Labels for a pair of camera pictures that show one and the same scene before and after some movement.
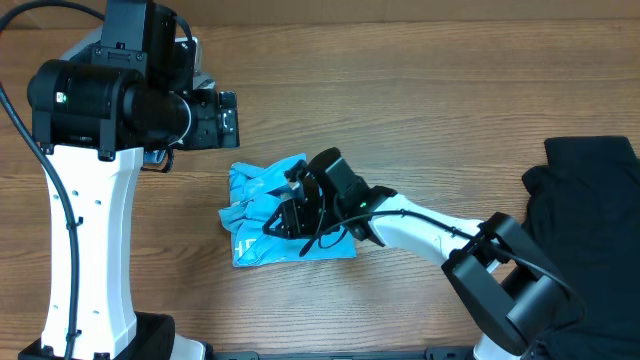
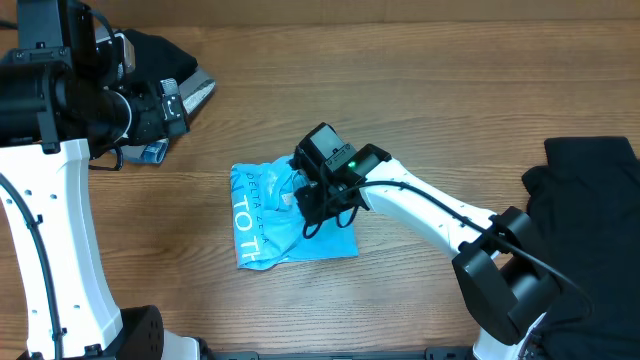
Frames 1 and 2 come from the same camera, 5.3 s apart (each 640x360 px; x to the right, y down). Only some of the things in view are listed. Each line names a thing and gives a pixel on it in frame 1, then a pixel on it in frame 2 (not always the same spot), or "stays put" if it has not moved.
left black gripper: (214, 129) -> (153, 126)
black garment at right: (584, 207) stays put
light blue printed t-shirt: (251, 202) stays put
